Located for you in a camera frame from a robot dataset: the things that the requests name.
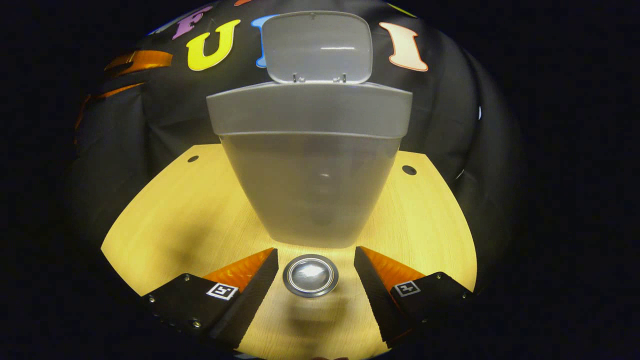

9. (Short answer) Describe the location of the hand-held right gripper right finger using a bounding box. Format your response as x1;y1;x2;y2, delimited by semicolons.
353;245;475;350

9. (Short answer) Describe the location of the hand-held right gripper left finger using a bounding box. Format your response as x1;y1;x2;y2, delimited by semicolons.
140;247;280;351

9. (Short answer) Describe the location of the white desktop garbage bin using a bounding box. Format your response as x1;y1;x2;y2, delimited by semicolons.
206;11;414;249

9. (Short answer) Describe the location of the wooden desktop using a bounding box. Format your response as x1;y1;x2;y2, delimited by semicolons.
100;144;478;360

